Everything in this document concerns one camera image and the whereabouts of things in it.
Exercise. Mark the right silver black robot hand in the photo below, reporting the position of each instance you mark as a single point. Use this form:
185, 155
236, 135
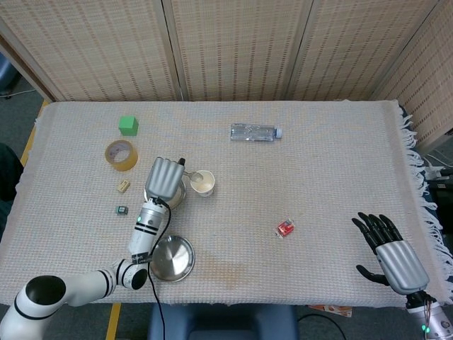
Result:
403, 269

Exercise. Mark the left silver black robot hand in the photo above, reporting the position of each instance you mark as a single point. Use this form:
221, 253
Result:
163, 178

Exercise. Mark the metal spoon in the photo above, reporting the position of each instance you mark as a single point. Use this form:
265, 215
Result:
198, 176

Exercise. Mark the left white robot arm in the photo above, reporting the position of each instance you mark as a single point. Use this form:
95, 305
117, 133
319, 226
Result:
141, 237

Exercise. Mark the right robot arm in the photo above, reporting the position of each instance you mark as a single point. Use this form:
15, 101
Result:
437, 322

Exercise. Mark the steel bowl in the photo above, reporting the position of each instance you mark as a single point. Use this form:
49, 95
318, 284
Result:
182, 199

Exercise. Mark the white paper cup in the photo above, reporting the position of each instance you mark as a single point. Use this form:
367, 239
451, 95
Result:
205, 191

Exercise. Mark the steel plate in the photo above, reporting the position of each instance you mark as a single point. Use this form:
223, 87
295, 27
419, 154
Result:
177, 258

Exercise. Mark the beige eraser block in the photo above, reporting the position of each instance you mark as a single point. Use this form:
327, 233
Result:
123, 186

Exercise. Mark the yellow tape roll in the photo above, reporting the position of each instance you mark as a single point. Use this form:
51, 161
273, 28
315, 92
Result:
124, 165

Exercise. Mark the small teal box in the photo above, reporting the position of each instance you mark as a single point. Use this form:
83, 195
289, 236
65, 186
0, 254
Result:
121, 210

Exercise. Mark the green cube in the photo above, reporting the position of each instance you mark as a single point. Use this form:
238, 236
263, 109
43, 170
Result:
128, 127

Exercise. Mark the black box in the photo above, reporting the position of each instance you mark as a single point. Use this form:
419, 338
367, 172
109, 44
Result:
444, 202

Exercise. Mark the orange printed paper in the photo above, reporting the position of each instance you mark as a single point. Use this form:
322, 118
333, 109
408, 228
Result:
332, 310

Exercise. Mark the clear plastic water bottle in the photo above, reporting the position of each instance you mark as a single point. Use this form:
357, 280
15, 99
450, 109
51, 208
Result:
253, 132

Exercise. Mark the white power strip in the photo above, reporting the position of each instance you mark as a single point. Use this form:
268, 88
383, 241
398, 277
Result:
437, 172

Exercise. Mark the beige woven table cloth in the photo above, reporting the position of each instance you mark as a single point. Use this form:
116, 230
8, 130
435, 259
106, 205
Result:
283, 177

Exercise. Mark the red snack packet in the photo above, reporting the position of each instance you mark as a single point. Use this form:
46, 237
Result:
285, 228

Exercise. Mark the woven bamboo screen panel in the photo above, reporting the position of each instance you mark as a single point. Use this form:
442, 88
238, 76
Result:
237, 46
354, 46
428, 88
95, 46

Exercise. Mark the dark fabric object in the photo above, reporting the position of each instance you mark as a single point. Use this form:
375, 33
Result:
8, 173

